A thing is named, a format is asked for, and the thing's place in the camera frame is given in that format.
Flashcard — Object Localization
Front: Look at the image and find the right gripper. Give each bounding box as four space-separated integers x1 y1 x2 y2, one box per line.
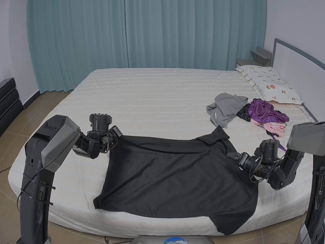
227 151 257 174

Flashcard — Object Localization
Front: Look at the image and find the black T-shirt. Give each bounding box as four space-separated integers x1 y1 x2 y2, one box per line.
93 126 259 236

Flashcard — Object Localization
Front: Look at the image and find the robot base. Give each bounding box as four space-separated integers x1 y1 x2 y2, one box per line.
129 235 214 244

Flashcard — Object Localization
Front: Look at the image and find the bed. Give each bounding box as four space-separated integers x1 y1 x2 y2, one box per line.
8 38 325 238

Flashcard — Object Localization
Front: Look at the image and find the shiny black garment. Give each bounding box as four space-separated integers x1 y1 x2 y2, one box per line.
236 104 252 123

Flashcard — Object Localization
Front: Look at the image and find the grey garment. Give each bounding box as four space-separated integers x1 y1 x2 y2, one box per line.
206 93 249 129

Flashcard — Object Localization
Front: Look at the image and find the pink garment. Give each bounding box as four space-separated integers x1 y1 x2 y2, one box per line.
250 120 287 139

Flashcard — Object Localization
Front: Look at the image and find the purple garment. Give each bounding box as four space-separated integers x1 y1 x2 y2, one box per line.
247 98 290 152

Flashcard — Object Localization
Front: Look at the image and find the white printed pillow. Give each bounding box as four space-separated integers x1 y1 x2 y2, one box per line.
236 65 304 104

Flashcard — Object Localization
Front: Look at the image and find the grey bedside table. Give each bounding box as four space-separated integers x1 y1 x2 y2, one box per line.
236 46 272 67

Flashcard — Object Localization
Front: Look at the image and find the blue-green curtain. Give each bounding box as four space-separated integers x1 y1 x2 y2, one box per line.
27 0 130 94
124 0 267 72

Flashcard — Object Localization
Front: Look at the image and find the black chest of drawers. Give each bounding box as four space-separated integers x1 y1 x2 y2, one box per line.
0 78 23 137

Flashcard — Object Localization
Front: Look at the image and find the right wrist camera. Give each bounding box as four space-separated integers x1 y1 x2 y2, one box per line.
236 151 251 166

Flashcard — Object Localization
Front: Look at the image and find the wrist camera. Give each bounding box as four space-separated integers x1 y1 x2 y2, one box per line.
110 125 123 140
236 151 251 166

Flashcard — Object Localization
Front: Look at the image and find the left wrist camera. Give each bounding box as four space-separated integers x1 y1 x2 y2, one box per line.
110 125 123 140

